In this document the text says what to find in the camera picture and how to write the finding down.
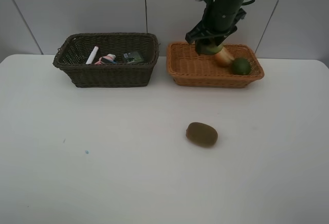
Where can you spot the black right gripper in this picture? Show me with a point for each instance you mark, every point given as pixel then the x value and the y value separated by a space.
pixel 218 31

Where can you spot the white marker pen red caps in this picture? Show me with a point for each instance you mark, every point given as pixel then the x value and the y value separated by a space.
pixel 92 55

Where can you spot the brown kiwi fruit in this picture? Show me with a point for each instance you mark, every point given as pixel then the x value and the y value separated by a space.
pixel 201 134

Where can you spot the orange red peach half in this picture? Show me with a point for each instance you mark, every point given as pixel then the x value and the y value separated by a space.
pixel 223 58

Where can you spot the pink bottle white cap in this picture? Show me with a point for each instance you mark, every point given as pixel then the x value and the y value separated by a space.
pixel 107 56

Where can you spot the orange wicker basket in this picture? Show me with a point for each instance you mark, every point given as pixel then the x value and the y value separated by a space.
pixel 187 68

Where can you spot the whole green avocado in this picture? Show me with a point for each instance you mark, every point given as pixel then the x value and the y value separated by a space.
pixel 241 66

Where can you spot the blue whiteboard eraser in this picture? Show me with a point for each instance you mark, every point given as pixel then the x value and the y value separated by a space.
pixel 104 60

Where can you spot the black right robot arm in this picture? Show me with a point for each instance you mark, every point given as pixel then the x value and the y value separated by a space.
pixel 225 10

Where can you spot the halved avocado with pit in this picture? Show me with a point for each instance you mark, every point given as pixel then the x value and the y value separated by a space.
pixel 211 48

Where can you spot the dark brown wicker basket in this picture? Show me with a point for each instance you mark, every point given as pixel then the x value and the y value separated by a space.
pixel 72 56

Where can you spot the dark green rectangular bottle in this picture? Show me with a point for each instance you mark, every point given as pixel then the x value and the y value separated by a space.
pixel 133 57

